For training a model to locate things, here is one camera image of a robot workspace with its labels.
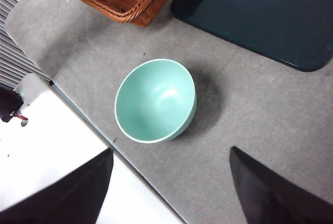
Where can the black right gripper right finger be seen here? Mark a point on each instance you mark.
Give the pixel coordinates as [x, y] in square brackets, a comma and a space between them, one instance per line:
[273, 198]

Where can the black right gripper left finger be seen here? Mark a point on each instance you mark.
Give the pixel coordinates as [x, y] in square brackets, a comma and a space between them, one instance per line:
[67, 198]

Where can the teal ribbed bowl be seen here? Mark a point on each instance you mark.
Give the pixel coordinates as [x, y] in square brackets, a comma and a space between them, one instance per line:
[153, 104]

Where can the white platform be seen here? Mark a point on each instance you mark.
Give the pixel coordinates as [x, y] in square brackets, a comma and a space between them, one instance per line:
[52, 143]

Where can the grey ribbed panel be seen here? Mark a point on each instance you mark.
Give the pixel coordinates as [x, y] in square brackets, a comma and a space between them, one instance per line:
[13, 52]

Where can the black rectangular tray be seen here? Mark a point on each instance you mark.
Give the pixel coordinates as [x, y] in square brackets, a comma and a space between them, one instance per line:
[260, 13]

